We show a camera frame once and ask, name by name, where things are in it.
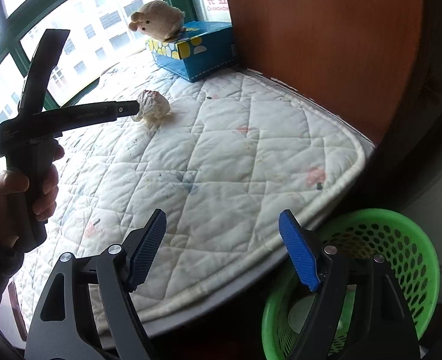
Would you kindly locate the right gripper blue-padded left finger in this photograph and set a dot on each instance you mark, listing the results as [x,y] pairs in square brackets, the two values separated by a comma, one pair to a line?
[63,326]

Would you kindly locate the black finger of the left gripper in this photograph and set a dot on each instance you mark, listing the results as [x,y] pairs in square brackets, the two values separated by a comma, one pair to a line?
[46,57]

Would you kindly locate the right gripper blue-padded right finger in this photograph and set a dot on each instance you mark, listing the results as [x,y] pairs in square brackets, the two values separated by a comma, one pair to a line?
[381,325]

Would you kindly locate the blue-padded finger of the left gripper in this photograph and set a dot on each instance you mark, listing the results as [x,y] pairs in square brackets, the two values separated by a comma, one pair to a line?
[88,114]

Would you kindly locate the white tissue ball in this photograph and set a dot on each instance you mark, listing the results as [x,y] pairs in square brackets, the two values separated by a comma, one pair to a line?
[153,107]

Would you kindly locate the white plastic cup lid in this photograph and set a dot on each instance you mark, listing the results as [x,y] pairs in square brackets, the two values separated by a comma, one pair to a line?
[298,314]

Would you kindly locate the person's left hand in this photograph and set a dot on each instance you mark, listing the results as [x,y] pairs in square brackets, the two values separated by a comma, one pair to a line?
[15,182]

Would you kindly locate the beige plush toy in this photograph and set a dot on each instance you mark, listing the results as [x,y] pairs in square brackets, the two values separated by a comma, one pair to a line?
[158,20]

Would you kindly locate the blue yellow-dotted tissue box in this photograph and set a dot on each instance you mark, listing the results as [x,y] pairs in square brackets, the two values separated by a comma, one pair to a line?
[204,47]

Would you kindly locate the white quilted mattress pad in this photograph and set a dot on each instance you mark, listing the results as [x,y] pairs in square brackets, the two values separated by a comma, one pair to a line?
[233,152]

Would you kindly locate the brown wooden wardrobe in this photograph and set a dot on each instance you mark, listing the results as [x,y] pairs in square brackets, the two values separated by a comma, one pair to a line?
[352,57]

